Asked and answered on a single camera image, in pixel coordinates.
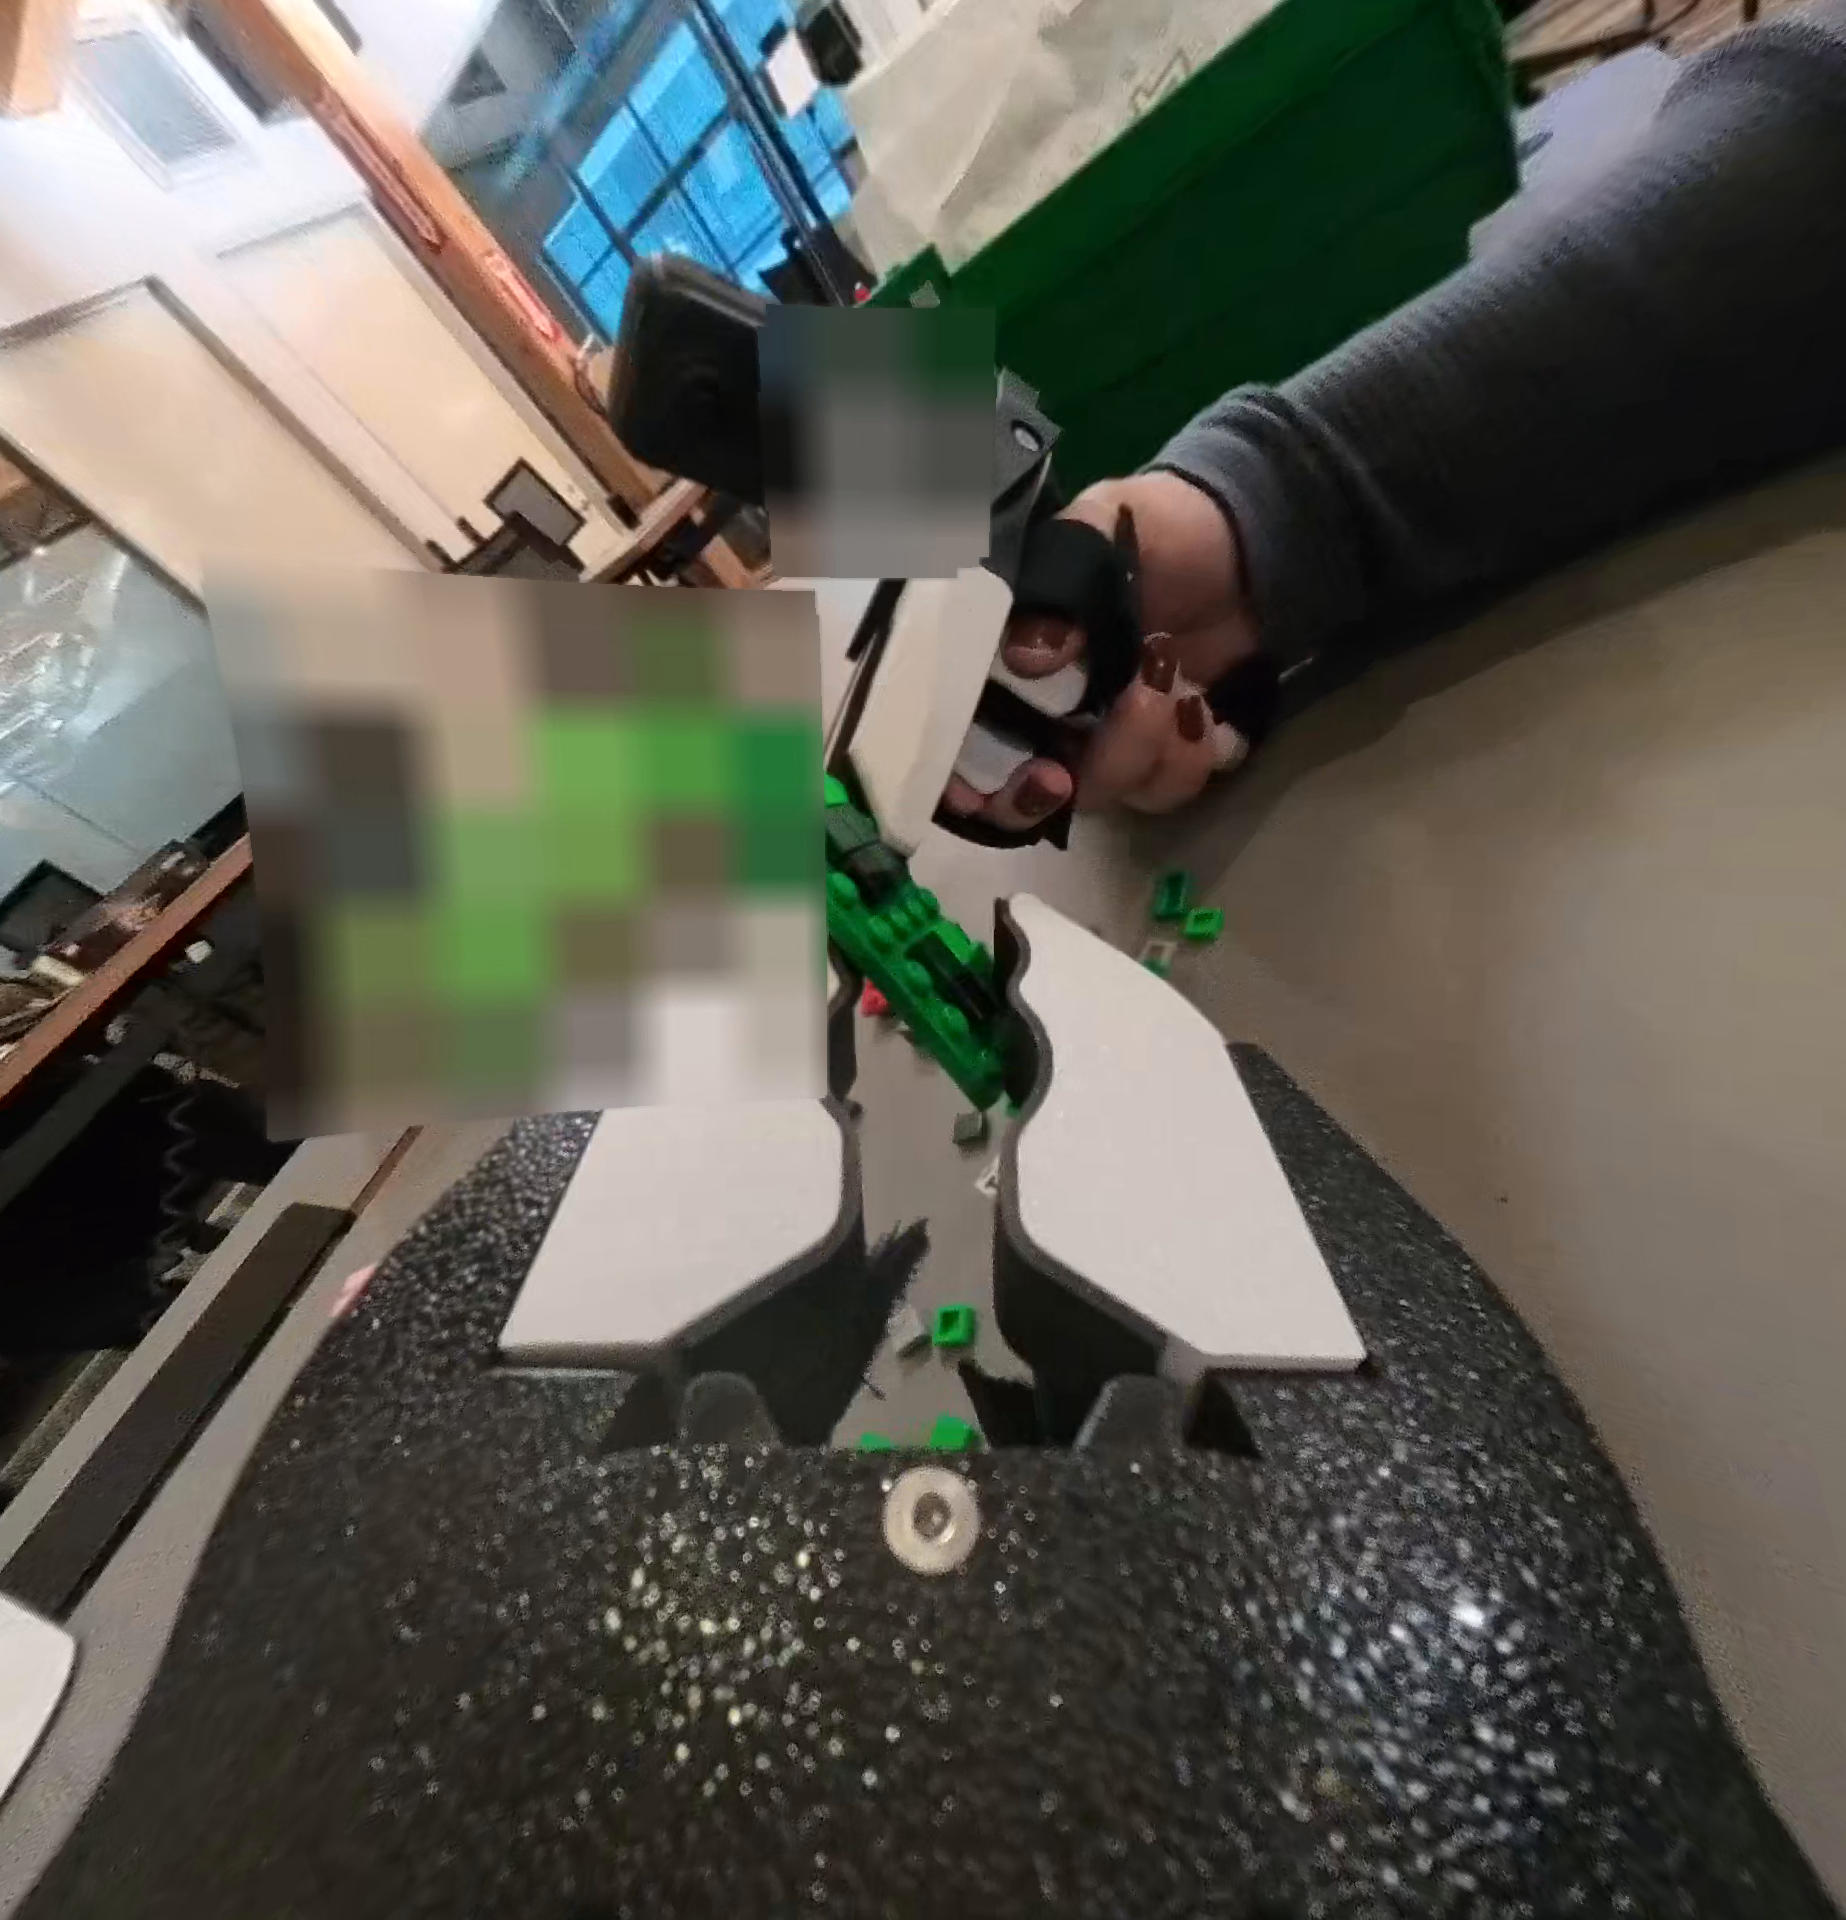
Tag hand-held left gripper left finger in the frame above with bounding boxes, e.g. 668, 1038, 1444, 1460
498, 1100, 869, 1373

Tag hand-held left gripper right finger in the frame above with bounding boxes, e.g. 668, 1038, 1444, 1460
990, 895, 1369, 1397

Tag green mosaic brick cube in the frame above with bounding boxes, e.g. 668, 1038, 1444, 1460
826, 771, 1015, 1112

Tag person's right forearm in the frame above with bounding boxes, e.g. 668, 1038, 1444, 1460
1147, 5, 1846, 736

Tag grey desk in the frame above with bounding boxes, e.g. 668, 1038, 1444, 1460
0, 450, 1846, 1920

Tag wooden office desk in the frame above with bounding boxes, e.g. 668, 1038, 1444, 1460
0, 830, 258, 1142

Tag person's right hand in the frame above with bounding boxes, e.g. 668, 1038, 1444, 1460
996, 470, 1284, 818

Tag black monitor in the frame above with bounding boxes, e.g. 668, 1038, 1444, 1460
480, 463, 587, 578

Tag large window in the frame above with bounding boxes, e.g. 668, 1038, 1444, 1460
541, 0, 863, 338

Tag loose small green bricks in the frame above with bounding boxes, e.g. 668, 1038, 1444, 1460
855, 867, 1228, 1457

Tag green plastic bin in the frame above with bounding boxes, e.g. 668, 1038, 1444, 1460
863, 0, 1517, 497

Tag white booklet stand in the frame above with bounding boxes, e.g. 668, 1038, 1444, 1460
0, 1591, 78, 1823

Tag black desk cable cover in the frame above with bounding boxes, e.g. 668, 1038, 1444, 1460
0, 1200, 355, 1621

